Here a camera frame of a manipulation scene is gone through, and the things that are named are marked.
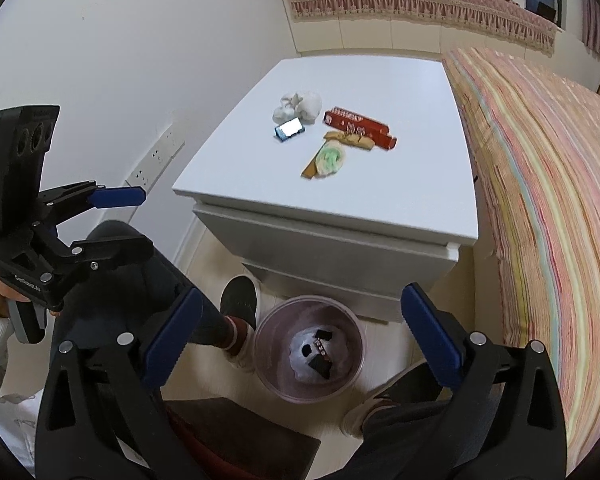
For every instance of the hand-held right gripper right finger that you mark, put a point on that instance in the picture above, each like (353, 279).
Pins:
(431, 335)

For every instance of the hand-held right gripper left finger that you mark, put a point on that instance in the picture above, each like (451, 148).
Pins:
(174, 332)

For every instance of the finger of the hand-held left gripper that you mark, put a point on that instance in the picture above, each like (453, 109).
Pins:
(117, 197)
(115, 251)

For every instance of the pink translucent trash bin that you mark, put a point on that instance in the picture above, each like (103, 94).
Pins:
(275, 360)

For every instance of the person's right leg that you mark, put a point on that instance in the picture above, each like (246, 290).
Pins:
(410, 390)

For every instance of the person's left black shoe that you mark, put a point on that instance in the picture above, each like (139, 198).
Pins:
(238, 300)

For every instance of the person's black shoe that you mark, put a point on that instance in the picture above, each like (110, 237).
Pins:
(238, 300)
(367, 412)

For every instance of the person's right black shoe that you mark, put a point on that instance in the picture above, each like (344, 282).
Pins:
(367, 412)

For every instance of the nightstand deep drawer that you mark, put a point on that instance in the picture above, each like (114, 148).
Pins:
(330, 292)

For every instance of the black wrapper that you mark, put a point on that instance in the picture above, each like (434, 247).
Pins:
(321, 360)

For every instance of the dark brown stool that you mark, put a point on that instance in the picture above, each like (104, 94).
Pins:
(240, 435)

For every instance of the white crumpled bag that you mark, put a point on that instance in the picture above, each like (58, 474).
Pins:
(299, 357)

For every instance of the nightstand shallow drawer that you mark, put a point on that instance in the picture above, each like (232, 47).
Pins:
(330, 245)

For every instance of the striped bed blanket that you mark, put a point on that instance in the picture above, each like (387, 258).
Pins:
(545, 200)

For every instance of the small blue white packet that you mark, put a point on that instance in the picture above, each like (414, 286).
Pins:
(290, 129)

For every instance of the person's white shirt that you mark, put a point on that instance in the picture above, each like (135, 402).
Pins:
(10, 430)

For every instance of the green snack wrapper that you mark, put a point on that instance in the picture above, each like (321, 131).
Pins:
(330, 160)

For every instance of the crumpled white tissue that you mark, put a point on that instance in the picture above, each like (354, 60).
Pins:
(300, 104)

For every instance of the tan snack wrapper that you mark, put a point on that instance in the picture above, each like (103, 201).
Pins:
(352, 140)

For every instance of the white nightstand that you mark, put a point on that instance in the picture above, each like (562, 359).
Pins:
(360, 135)

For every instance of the long red box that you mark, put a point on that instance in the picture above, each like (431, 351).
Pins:
(360, 124)

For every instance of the cream window bench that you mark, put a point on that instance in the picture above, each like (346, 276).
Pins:
(370, 35)

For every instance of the pink fringed bench cover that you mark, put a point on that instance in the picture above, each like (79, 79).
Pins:
(420, 5)

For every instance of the white wall socket panel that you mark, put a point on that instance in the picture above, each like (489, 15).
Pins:
(152, 160)

